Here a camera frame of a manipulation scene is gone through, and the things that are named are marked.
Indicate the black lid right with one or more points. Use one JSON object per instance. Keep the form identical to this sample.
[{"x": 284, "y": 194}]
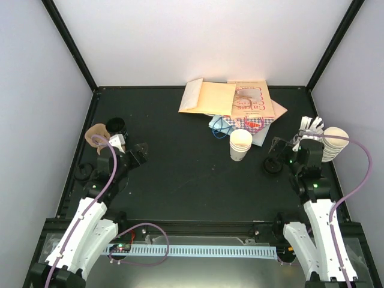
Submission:
[{"x": 271, "y": 166}]

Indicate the light blue paper bag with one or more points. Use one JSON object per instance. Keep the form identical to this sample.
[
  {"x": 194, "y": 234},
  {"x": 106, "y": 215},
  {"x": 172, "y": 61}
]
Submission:
[{"x": 220, "y": 129}]

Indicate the black lid stack left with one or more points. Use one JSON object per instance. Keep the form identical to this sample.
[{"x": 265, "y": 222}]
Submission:
[{"x": 83, "y": 172}]

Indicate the kraft paper bag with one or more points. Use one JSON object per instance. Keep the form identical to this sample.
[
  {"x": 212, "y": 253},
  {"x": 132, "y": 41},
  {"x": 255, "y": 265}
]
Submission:
[{"x": 207, "y": 98}]

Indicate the blue checkered paper bag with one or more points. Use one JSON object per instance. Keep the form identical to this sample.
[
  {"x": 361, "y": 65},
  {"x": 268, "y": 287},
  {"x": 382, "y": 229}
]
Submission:
[{"x": 253, "y": 125}]

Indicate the brown pulp cup carrier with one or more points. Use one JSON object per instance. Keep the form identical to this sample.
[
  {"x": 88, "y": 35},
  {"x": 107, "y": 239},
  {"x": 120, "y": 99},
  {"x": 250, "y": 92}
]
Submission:
[{"x": 95, "y": 136}]

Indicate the pink cakes paper bag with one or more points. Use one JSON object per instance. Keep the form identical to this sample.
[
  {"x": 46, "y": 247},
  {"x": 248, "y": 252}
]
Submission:
[{"x": 251, "y": 100}]

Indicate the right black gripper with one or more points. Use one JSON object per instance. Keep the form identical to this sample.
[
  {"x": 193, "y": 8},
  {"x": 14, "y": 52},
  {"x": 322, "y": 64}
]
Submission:
[{"x": 276, "y": 146}]

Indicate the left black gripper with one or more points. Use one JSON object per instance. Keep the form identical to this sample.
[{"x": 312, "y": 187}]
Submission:
[{"x": 143, "y": 155}]

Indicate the white stirrer packets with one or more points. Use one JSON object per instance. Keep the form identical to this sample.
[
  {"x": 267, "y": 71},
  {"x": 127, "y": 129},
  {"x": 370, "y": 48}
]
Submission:
[{"x": 309, "y": 128}]

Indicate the small circuit board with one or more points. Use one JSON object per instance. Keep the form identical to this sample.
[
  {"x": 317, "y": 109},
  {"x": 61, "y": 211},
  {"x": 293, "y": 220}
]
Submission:
[{"x": 120, "y": 248}]

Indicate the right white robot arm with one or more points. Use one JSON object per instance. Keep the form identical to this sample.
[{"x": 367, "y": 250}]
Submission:
[{"x": 320, "y": 251}]

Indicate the light blue cable duct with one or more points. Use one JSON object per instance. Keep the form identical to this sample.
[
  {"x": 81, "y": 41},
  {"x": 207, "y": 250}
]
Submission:
[{"x": 221, "y": 251}]

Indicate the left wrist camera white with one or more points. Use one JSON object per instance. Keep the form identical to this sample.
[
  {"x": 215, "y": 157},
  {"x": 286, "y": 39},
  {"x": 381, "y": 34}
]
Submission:
[{"x": 118, "y": 141}]

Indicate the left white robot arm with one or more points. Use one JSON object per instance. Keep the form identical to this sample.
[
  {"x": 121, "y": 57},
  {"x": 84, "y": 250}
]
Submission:
[{"x": 94, "y": 224}]

